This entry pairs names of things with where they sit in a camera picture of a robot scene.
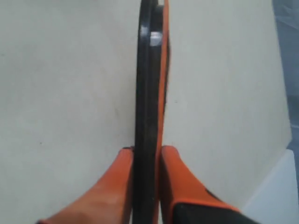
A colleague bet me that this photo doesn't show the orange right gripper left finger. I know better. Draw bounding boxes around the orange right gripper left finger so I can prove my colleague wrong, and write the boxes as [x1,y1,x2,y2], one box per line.
[37,147,134,224]

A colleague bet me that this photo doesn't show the dark transparent lunch box lid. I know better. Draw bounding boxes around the dark transparent lunch box lid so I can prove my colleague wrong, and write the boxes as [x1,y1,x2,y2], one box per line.
[132,0,171,224]

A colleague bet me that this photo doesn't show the blue-grey backdrop cloth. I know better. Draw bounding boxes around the blue-grey backdrop cloth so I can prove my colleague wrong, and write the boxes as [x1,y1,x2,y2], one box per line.
[272,0,299,152]

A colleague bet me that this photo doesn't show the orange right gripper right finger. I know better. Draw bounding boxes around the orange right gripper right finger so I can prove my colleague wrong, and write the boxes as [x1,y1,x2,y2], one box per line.
[159,146,255,224]

